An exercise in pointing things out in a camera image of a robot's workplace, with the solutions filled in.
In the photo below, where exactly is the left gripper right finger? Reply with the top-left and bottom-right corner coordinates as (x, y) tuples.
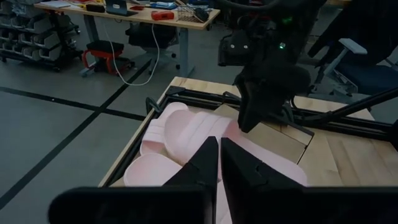
(221, 138), (307, 189)

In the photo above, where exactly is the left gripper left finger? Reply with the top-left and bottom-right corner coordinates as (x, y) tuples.
(164, 136), (218, 187)

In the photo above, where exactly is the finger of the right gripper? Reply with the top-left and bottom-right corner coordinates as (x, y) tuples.
(238, 82), (285, 134)

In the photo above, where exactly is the pink foam slide sandal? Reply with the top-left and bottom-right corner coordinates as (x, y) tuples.
(139, 101), (190, 156)
(123, 129), (308, 224)
(164, 108), (242, 166)

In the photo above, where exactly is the round black object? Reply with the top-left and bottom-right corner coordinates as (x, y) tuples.
(193, 7), (210, 23)

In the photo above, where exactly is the black office chair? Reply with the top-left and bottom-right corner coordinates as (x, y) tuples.
(125, 21), (182, 75)

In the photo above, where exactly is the red box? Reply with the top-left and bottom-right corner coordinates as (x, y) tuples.
(150, 10), (175, 22)

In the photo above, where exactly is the blue flat item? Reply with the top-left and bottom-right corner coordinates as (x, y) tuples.
(149, 1), (178, 11)

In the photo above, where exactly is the wooden desk with grey legs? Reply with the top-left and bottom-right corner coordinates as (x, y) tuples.
(33, 0), (221, 78)

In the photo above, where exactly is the red and black rolling stool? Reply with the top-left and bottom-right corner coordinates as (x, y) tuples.
(79, 39), (136, 78)

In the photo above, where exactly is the dark laptop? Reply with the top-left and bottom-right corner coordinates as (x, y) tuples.
(104, 0), (139, 17)

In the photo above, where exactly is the small black case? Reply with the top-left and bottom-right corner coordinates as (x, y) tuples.
(85, 3), (106, 14)

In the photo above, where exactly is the rack of grey bins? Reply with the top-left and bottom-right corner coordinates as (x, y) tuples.
(0, 0), (81, 73)

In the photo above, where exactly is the white paper pad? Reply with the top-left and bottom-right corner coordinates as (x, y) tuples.
(39, 0), (72, 9)

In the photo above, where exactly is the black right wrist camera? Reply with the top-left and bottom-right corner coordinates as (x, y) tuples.
(217, 30), (253, 68)

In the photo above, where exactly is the black frame clamp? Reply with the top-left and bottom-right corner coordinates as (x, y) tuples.
(145, 96), (163, 114)

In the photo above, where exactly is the black aluminium table frame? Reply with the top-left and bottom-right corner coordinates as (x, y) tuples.
(105, 85), (398, 187)

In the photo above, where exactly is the wire mesh basket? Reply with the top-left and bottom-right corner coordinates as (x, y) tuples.
(176, 4), (205, 24)

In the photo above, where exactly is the long white cable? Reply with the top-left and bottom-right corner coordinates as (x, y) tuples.
(101, 18), (161, 87)

